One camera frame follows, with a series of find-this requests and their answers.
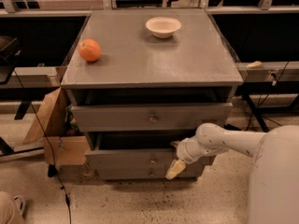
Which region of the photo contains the black floor cable left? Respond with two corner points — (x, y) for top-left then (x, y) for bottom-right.
(12, 68), (73, 224)

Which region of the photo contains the black table leg right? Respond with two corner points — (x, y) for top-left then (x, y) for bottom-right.
(241, 89), (269, 133)

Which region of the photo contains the white paper bowl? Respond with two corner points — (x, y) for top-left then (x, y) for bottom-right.
(146, 17), (181, 39)

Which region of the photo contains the grey bottom drawer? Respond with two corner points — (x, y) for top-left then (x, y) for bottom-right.
(97, 164), (205, 180)

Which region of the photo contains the orange fruit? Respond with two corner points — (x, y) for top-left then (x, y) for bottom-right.
(78, 39), (101, 63)

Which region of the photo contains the grey top drawer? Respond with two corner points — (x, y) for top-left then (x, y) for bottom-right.
(72, 103), (233, 132)

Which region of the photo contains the grey drawer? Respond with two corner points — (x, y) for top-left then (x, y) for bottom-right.
(72, 103), (233, 132)
(97, 164), (205, 180)
(84, 131), (216, 170)

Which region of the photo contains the small yellow foam piece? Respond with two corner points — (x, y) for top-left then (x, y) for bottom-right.
(245, 61), (262, 69)

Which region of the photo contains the black chair left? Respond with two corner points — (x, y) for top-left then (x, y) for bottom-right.
(0, 36), (21, 85)

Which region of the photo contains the brown cardboard box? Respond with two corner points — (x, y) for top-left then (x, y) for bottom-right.
(23, 88), (90, 165)

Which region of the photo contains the black power adapter cable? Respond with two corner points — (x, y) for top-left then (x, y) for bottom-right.
(223, 112), (283, 133)

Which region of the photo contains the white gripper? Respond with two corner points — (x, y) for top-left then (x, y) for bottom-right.
(165, 137), (201, 180)

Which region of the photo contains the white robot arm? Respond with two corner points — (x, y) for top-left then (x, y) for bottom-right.
(165, 123), (299, 224)

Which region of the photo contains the grey drawer cabinet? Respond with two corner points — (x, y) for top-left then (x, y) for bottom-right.
(60, 8), (244, 182)

